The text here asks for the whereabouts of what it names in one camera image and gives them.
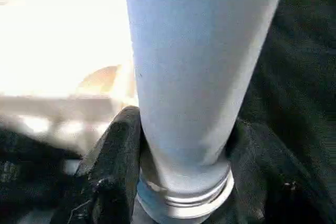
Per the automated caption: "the white plastic table leg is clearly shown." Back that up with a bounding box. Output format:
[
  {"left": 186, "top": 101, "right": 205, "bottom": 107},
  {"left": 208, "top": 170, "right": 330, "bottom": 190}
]
[{"left": 122, "top": 0, "right": 290, "bottom": 220}]

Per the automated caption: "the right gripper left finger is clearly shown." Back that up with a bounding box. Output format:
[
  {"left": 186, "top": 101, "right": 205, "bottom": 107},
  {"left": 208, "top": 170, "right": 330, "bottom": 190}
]
[{"left": 49, "top": 105, "right": 143, "bottom": 224}]

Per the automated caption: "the white plastic table top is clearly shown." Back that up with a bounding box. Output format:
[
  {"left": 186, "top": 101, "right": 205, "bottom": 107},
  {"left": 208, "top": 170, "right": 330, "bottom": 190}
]
[{"left": 0, "top": 0, "right": 139, "bottom": 157}]

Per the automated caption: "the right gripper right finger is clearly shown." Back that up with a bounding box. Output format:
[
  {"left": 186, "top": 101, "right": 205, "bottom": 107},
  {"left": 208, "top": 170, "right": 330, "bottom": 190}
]
[{"left": 210, "top": 119, "right": 336, "bottom": 224}]

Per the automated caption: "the black work mat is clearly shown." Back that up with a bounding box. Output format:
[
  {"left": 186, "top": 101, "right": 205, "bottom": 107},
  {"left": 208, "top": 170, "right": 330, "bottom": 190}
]
[{"left": 0, "top": 0, "right": 336, "bottom": 224}]

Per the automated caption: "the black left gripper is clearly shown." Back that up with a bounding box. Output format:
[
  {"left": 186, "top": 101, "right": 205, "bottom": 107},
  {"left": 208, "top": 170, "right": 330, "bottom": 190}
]
[{"left": 0, "top": 130, "right": 79, "bottom": 210}]

